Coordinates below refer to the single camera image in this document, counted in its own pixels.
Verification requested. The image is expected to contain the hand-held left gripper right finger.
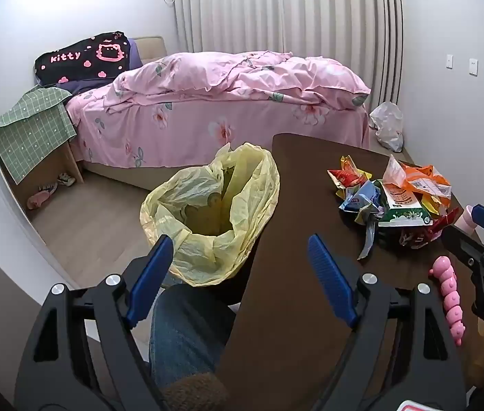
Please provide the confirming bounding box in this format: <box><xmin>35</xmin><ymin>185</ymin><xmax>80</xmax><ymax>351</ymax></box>
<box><xmin>307</xmin><ymin>235</ymin><xmax>467</xmax><ymax>411</ymax></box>

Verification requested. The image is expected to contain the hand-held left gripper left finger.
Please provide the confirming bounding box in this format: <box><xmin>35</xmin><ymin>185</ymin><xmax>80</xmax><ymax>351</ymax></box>
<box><xmin>14</xmin><ymin>235</ymin><xmax>175</xmax><ymax>411</ymax></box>

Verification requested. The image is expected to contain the silver wrapper strip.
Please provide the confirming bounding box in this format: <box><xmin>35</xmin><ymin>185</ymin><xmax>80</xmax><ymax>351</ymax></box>
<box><xmin>357</xmin><ymin>210</ymin><xmax>380</xmax><ymax>261</ymax></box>

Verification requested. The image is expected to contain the orange snack wrapper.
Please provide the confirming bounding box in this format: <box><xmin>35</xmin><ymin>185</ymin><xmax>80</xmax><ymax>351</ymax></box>
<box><xmin>383</xmin><ymin>154</ymin><xmax>453</xmax><ymax>207</ymax></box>

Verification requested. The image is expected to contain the blue snack wrapper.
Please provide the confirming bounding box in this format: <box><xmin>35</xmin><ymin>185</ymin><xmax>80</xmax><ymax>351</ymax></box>
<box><xmin>338</xmin><ymin>180</ymin><xmax>382</xmax><ymax>215</ymax></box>

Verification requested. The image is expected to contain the yellow plastic bin bag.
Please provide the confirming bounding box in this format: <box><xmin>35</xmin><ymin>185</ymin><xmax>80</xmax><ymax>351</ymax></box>
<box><xmin>140</xmin><ymin>142</ymin><xmax>281</xmax><ymax>287</ymax></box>

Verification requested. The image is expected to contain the red and yellow snack wrapper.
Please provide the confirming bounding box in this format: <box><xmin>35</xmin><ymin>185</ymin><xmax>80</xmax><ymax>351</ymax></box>
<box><xmin>327</xmin><ymin>155</ymin><xmax>373</xmax><ymax>189</ymax></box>

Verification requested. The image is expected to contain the pink cup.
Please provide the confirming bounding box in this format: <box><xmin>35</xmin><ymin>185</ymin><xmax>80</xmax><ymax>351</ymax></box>
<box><xmin>459</xmin><ymin>205</ymin><xmax>479</xmax><ymax>234</ymax></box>

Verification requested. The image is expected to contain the pink caterpillar toy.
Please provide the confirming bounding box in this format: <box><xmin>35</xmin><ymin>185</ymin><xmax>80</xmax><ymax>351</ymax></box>
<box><xmin>429</xmin><ymin>256</ymin><xmax>466</xmax><ymax>347</ymax></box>

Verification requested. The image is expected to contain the person's leg in jeans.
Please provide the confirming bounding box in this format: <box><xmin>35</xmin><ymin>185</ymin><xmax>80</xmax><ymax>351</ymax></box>
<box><xmin>148</xmin><ymin>285</ymin><xmax>236</xmax><ymax>391</ymax></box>

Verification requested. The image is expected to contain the green and white milk carton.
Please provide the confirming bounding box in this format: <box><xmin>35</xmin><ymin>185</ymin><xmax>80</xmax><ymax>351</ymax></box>
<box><xmin>372</xmin><ymin>180</ymin><xmax>434</xmax><ymax>227</ymax></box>

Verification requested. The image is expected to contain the brown fuzzy garment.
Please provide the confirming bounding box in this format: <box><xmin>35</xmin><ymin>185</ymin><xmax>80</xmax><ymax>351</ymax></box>
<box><xmin>160</xmin><ymin>372</ymin><xmax>231</xmax><ymax>411</ymax></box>

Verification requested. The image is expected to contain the pink slipper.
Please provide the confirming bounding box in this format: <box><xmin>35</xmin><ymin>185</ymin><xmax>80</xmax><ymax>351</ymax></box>
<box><xmin>27</xmin><ymin>190</ymin><xmax>57</xmax><ymax>211</ymax></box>

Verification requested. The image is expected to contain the white plastic bag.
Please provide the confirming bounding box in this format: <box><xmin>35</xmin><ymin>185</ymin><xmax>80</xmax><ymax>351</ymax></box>
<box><xmin>369</xmin><ymin>102</ymin><xmax>405</xmax><ymax>153</ymax></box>

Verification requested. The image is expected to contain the wooden bedside cabinet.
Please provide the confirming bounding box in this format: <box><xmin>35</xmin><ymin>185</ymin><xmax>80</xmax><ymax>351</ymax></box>
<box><xmin>0</xmin><ymin>139</ymin><xmax>85</xmax><ymax>211</ymax></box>

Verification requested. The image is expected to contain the bed with pink floral sheet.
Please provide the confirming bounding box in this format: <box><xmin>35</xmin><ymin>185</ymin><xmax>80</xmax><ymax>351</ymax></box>
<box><xmin>64</xmin><ymin>36</ymin><xmax>372</xmax><ymax>191</ymax></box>

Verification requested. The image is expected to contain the green checked cloth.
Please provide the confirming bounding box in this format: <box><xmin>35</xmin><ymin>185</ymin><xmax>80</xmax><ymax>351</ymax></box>
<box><xmin>0</xmin><ymin>86</ymin><xmax>76</xmax><ymax>185</ymax></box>

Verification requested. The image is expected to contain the pink floral duvet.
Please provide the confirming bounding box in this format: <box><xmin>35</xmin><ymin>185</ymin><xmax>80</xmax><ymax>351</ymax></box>
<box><xmin>111</xmin><ymin>50</ymin><xmax>372</xmax><ymax>107</ymax></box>

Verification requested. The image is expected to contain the black blanket with pink cat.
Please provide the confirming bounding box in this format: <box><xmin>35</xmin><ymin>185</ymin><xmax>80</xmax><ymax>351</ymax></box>
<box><xmin>34</xmin><ymin>31</ymin><xmax>133</xmax><ymax>86</ymax></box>

